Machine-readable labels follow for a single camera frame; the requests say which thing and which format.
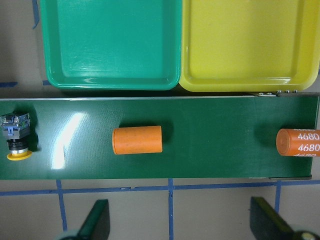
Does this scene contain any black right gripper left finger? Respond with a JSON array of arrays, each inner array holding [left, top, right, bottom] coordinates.
[[77, 199, 111, 240]]

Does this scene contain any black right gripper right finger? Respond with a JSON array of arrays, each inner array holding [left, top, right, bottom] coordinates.
[[249, 196, 295, 240]]

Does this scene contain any orange cylinder marked 4680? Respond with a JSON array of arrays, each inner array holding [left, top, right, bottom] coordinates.
[[275, 128, 320, 157]]

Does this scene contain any plain orange cylinder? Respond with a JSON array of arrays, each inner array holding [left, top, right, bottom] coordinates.
[[112, 125, 163, 155]]

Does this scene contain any green conveyor belt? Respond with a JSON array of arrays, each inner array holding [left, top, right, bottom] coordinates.
[[0, 95, 320, 180]]

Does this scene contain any green plastic tray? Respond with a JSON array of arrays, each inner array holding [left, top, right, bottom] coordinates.
[[39, 0, 183, 91]]

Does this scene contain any yellow plastic tray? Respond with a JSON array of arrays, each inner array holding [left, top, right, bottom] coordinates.
[[179, 0, 320, 93]]

